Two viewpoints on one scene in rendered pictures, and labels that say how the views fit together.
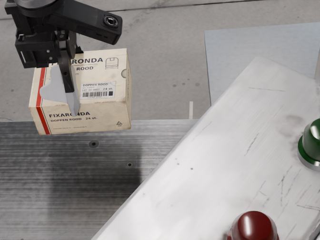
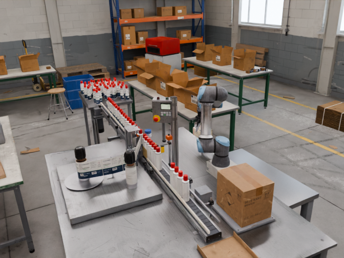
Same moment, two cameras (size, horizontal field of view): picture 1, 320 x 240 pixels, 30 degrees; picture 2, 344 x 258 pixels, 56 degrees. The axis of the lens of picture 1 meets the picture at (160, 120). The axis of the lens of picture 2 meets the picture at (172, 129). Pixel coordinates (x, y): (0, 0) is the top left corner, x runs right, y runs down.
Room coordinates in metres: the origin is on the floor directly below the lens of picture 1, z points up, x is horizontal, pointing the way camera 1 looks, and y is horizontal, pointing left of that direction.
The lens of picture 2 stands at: (-1.11, -2.17, 2.25)
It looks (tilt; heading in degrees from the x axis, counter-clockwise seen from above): 23 degrees down; 57
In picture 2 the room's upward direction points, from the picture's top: 2 degrees counter-clockwise
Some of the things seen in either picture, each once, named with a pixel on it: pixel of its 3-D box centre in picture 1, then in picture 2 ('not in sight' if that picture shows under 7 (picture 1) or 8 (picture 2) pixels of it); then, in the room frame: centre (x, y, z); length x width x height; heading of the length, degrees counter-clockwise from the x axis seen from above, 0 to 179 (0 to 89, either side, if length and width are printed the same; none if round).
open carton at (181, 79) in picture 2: not in sight; (187, 88); (1.57, 1.56, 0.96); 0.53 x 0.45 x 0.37; 177
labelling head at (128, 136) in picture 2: not in sight; (133, 141); (0.05, 0.29, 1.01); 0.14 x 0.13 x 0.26; 81
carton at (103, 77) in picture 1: (83, 91); (202, 132); (0.71, 0.13, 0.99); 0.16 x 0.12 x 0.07; 85
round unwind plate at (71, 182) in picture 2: not in sight; (84, 179); (-0.49, 0.12, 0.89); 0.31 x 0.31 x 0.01
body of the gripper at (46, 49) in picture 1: (44, 25); (200, 116); (0.72, 0.16, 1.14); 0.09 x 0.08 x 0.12; 85
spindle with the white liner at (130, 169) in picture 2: not in sight; (130, 169); (-0.21, -0.17, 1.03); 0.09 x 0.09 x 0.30
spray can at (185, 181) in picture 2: not in sight; (185, 188); (0.02, -0.57, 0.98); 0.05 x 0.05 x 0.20
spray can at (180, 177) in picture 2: not in sight; (180, 184); (0.02, -0.50, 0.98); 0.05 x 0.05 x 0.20
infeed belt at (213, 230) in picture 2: not in sight; (162, 174); (0.08, -0.14, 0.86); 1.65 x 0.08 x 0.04; 81
